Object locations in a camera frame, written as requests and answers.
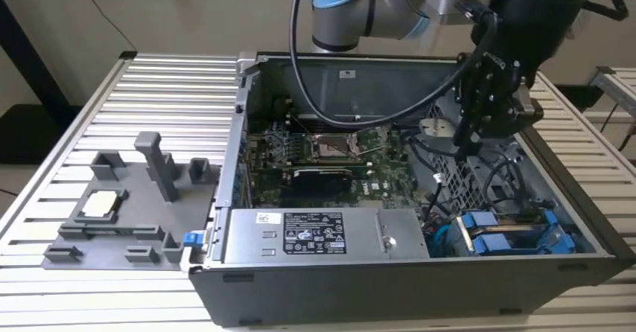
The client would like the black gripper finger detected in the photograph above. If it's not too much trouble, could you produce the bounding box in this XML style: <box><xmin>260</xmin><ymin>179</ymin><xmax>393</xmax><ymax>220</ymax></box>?
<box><xmin>452</xmin><ymin>51</ymin><xmax>507</xmax><ymax>162</ymax></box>
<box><xmin>484</xmin><ymin>84</ymin><xmax>546</xmax><ymax>140</ymax></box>

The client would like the hard disk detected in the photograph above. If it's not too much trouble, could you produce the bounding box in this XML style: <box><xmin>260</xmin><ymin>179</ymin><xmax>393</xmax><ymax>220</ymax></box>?
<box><xmin>460</xmin><ymin>209</ymin><xmax>578</xmax><ymax>238</ymax></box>
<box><xmin>472</xmin><ymin>233</ymin><xmax>580</xmax><ymax>255</ymax></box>

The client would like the grey metal disk bay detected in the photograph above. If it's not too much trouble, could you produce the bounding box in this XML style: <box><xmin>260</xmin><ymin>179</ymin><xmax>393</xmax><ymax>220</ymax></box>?
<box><xmin>427</xmin><ymin>73</ymin><xmax>598</xmax><ymax>257</ymax></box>

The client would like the aluminium slat table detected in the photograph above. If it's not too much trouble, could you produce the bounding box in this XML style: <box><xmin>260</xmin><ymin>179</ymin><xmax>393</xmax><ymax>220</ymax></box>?
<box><xmin>591</xmin><ymin>66</ymin><xmax>636</xmax><ymax>119</ymax></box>

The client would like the green motherboard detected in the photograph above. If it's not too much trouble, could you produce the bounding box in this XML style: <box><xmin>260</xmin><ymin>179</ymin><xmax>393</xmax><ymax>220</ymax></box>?
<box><xmin>246</xmin><ymin>121</ymin><xmax>433</xmax><ymax>210</ymax></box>

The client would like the CPU socket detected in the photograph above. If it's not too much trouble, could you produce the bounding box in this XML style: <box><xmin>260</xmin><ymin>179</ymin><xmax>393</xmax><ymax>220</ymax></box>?
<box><xmin>302</xmin><ymin>133</ymin><xmax>363</xmax><ymax>162</ymax></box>

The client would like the black graphics card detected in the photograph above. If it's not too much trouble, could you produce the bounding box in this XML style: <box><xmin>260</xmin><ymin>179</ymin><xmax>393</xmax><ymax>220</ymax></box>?
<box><xmin>288</xmin><ymin>166</ymin><xmax>357</xmax><ymax>208</ymax></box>

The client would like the black open PC case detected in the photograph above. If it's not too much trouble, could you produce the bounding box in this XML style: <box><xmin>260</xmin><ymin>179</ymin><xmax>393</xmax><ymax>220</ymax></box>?
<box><xmin>189</xmin><ymin>51</ymin><xmax>636</xmax><ymax>328</ymax></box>

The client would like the silver power supply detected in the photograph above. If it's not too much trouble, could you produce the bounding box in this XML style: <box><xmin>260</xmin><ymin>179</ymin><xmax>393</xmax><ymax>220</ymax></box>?
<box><xmin>221</xmin><ymin>208</ymin><xmax>432</xmax><ymax>264</ymax></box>

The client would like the blue case latch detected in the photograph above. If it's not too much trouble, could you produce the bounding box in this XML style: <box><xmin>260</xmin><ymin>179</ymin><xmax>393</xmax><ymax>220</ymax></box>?
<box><xmin>182</xmin><ymin>231</ymin><xmax>206</xmax><ymax>249</ymax></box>

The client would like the grey parts rack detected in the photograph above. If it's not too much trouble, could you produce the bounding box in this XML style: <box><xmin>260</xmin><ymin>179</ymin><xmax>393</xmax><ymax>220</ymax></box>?
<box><xmin>42</xmin><ymin>131</ymin><xmax>225</xmax><ymax>272</ymax></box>

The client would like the silver CPU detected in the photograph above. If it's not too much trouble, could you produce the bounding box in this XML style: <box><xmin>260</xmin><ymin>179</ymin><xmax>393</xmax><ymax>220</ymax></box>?
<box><xmin>82</xmin><ymin>192</ymin><xmax>121</xmax><ymax>216</ymax></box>

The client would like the silver metal bracket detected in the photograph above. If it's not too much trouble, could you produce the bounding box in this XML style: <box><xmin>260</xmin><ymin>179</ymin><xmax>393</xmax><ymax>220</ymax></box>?
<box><xmin>420</xmin><ymin>118</ymin><xmax>461</xmax><ymax>138</ymax></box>

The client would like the black disk wire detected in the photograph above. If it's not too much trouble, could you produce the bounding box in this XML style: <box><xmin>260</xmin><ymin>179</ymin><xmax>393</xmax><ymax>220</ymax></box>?
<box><xmin>486</xmin><ymin>159</ymin><xmax>542</xmax><ymax>217</ymax></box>

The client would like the silver camera bracket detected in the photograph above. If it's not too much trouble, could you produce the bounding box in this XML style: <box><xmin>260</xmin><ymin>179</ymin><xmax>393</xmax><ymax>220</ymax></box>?
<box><xmin>427</xmin><ymin>0</ymin><xmax>496</xmax><ymax>26</ymax></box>

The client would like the black wire bundle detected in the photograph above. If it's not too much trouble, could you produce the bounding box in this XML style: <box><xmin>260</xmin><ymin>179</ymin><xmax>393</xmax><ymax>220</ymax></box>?
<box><xmin>405</xmin><ymin>134</ymin><xmax>452</xmax><ymax>221</ymax></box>

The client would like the blue wire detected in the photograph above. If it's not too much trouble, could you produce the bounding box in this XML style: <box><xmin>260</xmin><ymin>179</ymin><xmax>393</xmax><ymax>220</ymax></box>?
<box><xmin>425</xmin><ymin>223</ymin><xmax>452</xmax><ymax>257</ymax></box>

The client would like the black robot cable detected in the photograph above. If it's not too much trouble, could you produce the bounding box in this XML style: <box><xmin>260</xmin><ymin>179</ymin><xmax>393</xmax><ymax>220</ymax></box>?
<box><xmin>289</xmin><ymin>0</ymin><xmax>487</xmax><ymax>129</ymax></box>

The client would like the black furniture frame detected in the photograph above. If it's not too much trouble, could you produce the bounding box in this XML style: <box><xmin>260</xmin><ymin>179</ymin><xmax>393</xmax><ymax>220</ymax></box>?
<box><xmin>0</xmin><ymin>0</ymin><xmax>83</xmax><ymax>165</ymax></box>

